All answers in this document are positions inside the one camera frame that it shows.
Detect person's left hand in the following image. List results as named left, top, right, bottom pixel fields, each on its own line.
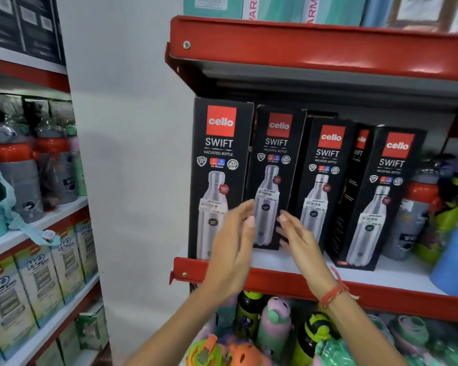
left=203, top=200, right=256, bottom=300

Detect person's right hand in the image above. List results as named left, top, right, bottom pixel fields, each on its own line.
left=276, top=209, right=339, bottom=298

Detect person's left forearm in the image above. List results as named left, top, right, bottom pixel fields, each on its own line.
left=124, top=287, right=230, bottom=366

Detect person's right forearm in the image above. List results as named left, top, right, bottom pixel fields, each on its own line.
left=321, top=289, right=410, bottom=366

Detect black steel bottle box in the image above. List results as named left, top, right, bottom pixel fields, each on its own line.
left=336, top=127, right=428, bottom=272
left=290, top=117, right=358, bottom=253
left=324, top=124, right=377, bottom=260
left=245, top=105, right=308, bottom=251
left=188, top=97, right=255, bottom=261

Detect black bottle with green lid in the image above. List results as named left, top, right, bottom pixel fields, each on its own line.
left=234, top=291, right=265, bottom=340

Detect pink and green kids bottle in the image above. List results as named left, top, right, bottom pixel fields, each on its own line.
left=255, top=296, right=293, bottom=363

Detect red metal shelf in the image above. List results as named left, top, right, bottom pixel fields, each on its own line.
left=165, top=16, right=458, bottom=96
left=169, top=244, right=458, bottom=324

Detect black and yellow bottle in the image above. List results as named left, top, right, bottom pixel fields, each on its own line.
left=289, top=312, right=341, bottom=366

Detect grey bottle with red cap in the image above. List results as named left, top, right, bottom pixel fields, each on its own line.
left=382, top=167, right=442, bottom=262
left=34, top=117, right=79, bottom=207
left=0, top=117, right=46, bottom=224

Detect orange bottle lid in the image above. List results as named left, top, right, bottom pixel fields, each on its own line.
left=228, top=342, right=266, bottom=366

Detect green bottle with orange lid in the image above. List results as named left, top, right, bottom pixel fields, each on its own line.
left=185, top=333, right=230, bottom=366

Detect green and yellow bottle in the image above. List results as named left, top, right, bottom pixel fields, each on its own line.
left=412, top=177, right=458, bottom=266

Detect white and blue bottle box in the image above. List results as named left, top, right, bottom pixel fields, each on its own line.
left=50, top=228, right=85, bottom=304
left=0, top=255, right=39, bottom=359
left=74, top=218, right=99, bottom=283
left=13, top=243, right=64, bottom=329

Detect teal kids bottle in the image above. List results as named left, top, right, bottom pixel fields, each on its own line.
left=389, top=314, right=431, bottom=357

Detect blue plastic bottle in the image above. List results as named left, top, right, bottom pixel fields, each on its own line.
left=429, top=198, right=458, bottom=298

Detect light green bottle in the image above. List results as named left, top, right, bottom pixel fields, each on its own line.
left=65, top=124, right=88, bottom=197

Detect white and green box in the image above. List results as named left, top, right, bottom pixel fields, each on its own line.
left=75, top=300, right=110, bottom=352
left=34, top=340, right=65, bottom=366
left=56, top=323, right=81, bottom=366

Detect white shelf with red edge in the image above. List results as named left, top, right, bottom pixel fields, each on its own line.
left=0, top=43, right=71, bottom=94
left=2, top=272, right=101, bottom=366
left=0, top=196, right=90, bottom=263

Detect teal cardboard box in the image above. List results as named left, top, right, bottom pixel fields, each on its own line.
left=183, top=0, right=245, bottom=20
left=302, top=0, right=368, bottom=27
left=242, top=0, right=317, bottom=23

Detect blue cardboard box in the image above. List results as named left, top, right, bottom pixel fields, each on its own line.
left=361, top=0, right=399, bottom=29

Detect dark boxes with white labels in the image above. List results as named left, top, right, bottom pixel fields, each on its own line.
left=0, top=0, right=66, bottom=66

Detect red thread bracelet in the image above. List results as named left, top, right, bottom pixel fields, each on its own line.
left=319, top=266, right=360, bottom=310

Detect box with brown frame print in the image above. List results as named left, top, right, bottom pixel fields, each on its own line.
left=389, top=0, right=458, bottom=33

